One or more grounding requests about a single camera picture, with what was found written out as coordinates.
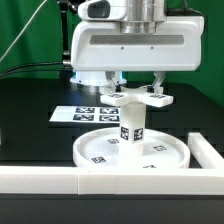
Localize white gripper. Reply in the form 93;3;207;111
71;0;204;94

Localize white cross table base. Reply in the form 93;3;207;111
100;86;173;108

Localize white round table top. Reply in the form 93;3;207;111
73;127;190;170

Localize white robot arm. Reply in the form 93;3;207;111
71;0;205;92

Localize white marker sheet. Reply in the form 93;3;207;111
49;106;120;124

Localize white obstacle fence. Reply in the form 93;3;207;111
0;133;224;195

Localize black camera stand pole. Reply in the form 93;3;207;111
56;0;80;81

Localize black cables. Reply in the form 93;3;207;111
0;61;66;80

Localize grey diagonal cable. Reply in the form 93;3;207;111
0;0;48;63

